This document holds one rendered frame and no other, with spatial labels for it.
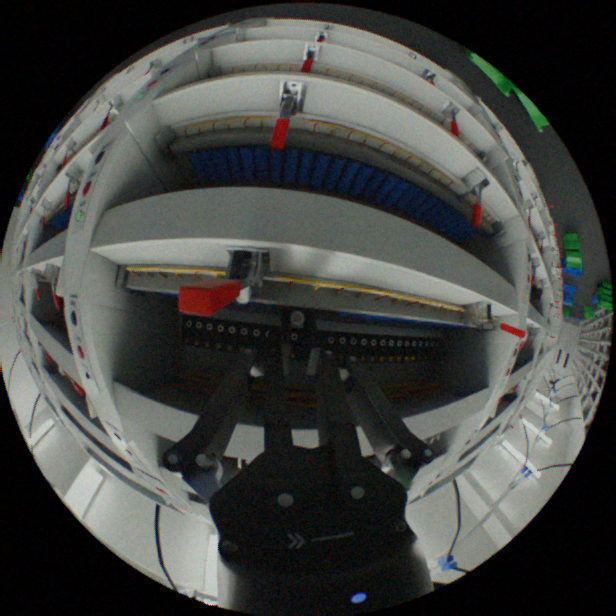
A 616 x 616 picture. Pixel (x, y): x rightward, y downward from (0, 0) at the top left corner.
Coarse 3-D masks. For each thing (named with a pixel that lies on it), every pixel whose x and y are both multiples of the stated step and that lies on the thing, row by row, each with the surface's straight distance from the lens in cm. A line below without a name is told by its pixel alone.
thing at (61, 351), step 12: (36, 324) 75; (60, 324) 90; (36, 336) 75; (48, 336) 57; (60, 336) 75; (48, 348) 57; (60, 348) 46; (60, 360) 47; (72, 360) 39; (72, 372) 41
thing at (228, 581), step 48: (240, 480) 8; (384, 480) 9; (240, 528) 8; (288, 528) 8; (336, 528) 8; (384, 528) 9; (240, 576) 7; (288, 576) 6; (336, 576) 6; (384, 576) 6
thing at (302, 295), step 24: (144, 288) 21; (168, 288) 19; (264, 288) 15; (288, 288) 15; (312, 288) 16; (360, 288) 15; (360, 312) 18; (384, 312) 18; (408, 312) 20; (432, 312) 23; (456, 312) 25
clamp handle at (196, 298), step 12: (180, 288) 6; (192, 288) 6; (204, 288) 5; (216, 288) 6; (228, 288) 7; (240, 288) 8; (180, 300) 6; (192, 300) 6; (204, 300) 5; (216, 300) 6; (228, 300) 7; (240, 300) 12; (192, 312) 6; (204, 312) 5
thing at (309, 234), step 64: (192, 192) 15; (256, 192) 13; (128, 256) 20; (192, 256) 15; (320, 256) 11; (384, 256) 12; (448, 256) 18; (256, 320) 29; (320, 320) 29; (512, 320) 41
